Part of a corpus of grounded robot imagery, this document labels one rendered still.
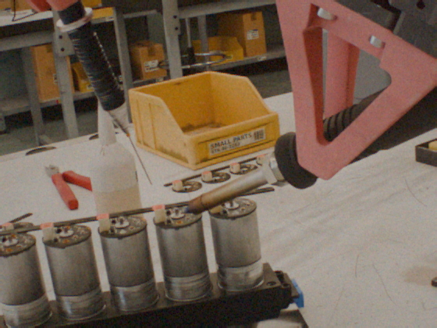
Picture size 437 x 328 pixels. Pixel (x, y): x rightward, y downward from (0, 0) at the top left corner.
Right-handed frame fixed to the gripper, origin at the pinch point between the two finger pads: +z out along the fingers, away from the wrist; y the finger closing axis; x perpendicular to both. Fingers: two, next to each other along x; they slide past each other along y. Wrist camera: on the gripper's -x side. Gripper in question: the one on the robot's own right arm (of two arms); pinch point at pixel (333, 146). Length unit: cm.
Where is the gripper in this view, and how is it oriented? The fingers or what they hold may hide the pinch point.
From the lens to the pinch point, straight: 28.7
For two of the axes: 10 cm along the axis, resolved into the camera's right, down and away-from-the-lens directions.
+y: -5.4, 2.8, -7.9
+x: 7.9, 5.0, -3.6
